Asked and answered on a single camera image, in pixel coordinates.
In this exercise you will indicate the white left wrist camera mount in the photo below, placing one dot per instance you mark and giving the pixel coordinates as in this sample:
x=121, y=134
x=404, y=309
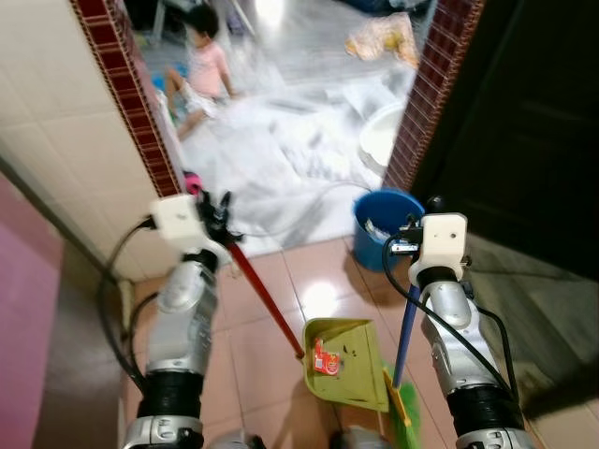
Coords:
x=178, y=223

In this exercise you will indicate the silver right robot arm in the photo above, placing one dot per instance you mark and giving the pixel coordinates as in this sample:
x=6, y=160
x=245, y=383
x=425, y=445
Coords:
x=459, y=327

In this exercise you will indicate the grey robot leg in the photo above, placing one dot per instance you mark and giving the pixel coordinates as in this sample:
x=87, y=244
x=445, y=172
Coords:
x=236, y=441
x=357, y=439

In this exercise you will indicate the yellow plastic bag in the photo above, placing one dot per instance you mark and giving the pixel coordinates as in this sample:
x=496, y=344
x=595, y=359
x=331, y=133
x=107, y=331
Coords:
x=382, y=39

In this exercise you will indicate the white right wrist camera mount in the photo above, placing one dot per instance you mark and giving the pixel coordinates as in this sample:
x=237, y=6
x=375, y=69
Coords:
x=445, y=238

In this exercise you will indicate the red snack wrapper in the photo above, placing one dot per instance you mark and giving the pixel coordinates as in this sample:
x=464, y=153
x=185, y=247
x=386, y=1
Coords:
x=326, y=359

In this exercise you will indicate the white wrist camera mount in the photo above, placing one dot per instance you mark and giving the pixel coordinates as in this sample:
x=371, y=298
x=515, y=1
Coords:
x=445, y=238
x=178, y=223

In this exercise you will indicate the blue plastic bucket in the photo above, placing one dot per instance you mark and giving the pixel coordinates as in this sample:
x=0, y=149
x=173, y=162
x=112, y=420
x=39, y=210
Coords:
x=374, y=234

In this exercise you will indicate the white plastic basin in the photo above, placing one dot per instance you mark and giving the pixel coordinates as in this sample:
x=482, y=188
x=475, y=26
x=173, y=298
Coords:
x=382, y=140

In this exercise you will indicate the dark wooden door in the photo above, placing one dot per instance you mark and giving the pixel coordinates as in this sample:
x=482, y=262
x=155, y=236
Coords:
x=533, y=112

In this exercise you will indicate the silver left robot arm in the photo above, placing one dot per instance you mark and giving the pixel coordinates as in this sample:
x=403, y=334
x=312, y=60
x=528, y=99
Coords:
x=182, y=318

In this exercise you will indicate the child in pink shirt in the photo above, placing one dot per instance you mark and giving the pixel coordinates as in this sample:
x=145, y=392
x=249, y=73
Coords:
x=208, y=67

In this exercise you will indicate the grey right robot leg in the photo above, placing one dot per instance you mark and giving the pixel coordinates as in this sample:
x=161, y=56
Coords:
x=357, y=439

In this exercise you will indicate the grey left robot leg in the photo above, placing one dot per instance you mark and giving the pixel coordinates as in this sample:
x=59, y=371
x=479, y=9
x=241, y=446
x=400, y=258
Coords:
x=236, y=441

